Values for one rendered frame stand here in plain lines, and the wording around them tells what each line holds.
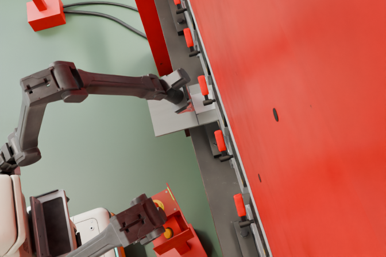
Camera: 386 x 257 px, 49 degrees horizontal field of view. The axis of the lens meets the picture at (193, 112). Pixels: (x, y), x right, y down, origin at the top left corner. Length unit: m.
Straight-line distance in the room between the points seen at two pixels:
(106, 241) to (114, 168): 1.66
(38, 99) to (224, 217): 0.82
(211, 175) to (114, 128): 1.29
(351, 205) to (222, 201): 1.27
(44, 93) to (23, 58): 2.28
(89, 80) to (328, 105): 0.95
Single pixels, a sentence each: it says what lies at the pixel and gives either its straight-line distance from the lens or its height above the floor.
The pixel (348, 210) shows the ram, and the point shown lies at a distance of 0.39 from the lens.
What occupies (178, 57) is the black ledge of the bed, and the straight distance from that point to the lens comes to 1.93.
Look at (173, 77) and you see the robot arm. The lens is 1.44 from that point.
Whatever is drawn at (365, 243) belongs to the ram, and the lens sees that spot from 0.38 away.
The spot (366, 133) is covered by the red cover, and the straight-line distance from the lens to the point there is 0.25.
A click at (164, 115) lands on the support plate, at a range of 1.64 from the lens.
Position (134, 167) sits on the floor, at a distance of 2.68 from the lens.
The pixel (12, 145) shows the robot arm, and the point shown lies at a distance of 1.46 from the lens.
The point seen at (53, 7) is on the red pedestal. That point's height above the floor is 0.12.
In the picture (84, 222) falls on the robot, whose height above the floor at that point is 0.28.
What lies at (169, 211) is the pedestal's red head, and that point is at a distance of 1.73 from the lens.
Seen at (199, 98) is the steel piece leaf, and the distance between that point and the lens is 1.65.
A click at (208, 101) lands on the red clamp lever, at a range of 1.34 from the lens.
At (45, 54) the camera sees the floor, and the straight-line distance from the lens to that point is 3.34.
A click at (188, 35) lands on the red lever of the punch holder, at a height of 1.30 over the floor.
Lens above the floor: 2.43
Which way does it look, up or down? 62 degrees down
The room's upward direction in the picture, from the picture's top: 13 degrees counter-clockwise
